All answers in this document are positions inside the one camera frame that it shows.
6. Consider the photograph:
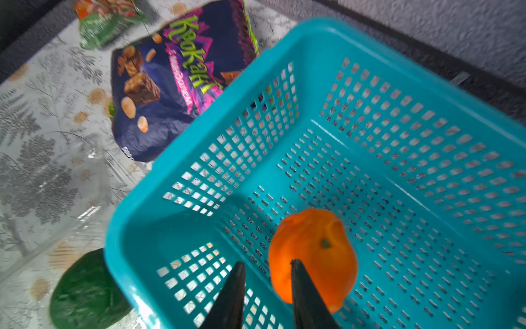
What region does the teal plastic basket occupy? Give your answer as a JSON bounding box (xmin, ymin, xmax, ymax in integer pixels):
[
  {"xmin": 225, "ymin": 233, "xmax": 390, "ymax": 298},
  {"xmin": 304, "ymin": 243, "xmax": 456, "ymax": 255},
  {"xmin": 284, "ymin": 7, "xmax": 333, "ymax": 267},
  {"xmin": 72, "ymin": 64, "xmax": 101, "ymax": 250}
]
[{"xmin": 104, "ymin": 19, "xmax": 525, "ymax": 328}]

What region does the small orange green snack bag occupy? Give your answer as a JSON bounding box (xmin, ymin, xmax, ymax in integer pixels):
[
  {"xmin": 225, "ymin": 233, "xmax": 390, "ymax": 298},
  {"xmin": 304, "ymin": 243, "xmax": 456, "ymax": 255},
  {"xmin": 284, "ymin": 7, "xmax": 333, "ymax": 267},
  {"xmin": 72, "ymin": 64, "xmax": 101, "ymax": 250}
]
[{"xmin": 73, "ymin": 0, "xmax": 147, "ymax": 50}]

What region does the clear plastic container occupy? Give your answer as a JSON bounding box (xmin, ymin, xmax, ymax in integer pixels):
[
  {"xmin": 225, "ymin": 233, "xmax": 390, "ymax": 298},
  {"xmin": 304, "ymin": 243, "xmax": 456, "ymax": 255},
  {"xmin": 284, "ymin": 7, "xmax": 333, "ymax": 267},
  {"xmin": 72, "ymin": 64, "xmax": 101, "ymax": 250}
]
[{"xmin": 1, "ymin": 129, "xmax": 151, "ymax": 284}]

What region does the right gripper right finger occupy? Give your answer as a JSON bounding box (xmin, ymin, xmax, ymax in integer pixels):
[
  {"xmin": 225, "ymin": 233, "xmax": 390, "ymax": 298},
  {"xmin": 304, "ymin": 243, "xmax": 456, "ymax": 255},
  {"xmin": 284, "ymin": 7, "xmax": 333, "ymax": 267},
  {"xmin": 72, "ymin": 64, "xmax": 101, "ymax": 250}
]
[{"xmin": 291, "ymin": 260, "xmax": 340, "ymax": 329}]

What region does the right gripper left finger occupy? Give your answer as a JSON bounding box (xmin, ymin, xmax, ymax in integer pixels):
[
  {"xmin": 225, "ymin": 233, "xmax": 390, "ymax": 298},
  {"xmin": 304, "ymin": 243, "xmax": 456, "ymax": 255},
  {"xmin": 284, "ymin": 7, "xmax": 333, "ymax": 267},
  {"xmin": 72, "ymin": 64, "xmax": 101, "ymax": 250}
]
[{"xmin": 200, "ymin": 261, "xmax": 246, "ymax": 329}]

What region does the purple candy bag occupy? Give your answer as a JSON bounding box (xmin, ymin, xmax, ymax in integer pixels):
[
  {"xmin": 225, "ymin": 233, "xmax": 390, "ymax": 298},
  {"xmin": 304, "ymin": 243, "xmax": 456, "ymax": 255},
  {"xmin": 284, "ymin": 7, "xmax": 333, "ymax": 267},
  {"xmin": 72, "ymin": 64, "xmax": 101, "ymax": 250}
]
[{"xmin": 111, "ymin": 1, "xmax": 259, "ymax": 163}]

